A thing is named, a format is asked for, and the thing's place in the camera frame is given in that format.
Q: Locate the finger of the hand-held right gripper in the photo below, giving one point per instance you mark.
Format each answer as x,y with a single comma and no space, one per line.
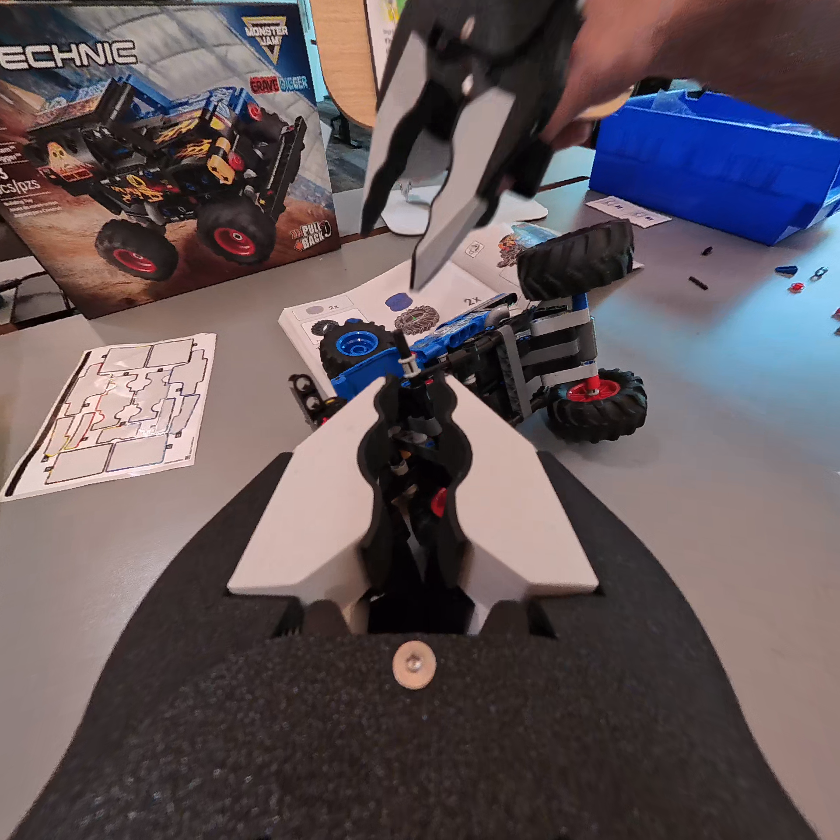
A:
476,151
403,92

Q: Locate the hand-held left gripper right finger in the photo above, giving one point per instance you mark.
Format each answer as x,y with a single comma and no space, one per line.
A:
525,525

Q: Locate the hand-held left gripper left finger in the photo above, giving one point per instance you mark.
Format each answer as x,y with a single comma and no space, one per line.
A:
308,518

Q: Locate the blue lego monster truck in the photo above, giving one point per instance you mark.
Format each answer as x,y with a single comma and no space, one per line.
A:
525,354

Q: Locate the person's right forearm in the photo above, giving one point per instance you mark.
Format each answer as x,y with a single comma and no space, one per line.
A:
754,59

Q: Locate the lego instruction booklet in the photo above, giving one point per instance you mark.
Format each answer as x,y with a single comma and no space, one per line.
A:
367,295

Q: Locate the lego set box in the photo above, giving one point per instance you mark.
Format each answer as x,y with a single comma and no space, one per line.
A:
164,164

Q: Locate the scattered small lego pieces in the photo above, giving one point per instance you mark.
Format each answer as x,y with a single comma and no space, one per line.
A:
797,287

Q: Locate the person's right hand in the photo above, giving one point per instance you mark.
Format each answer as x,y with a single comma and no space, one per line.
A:
604,72

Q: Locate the printed instruction sheet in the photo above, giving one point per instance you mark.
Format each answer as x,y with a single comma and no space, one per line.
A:
374,26

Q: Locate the small white card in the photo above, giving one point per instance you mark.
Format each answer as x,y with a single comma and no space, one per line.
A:
627,211

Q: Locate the white sticker sheet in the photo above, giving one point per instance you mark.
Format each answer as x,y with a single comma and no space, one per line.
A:
131,407

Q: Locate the blue plastic bin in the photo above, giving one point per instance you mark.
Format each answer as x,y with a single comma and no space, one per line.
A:
689,170

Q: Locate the clear plastic bag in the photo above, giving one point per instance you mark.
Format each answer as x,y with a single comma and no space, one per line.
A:
754,115

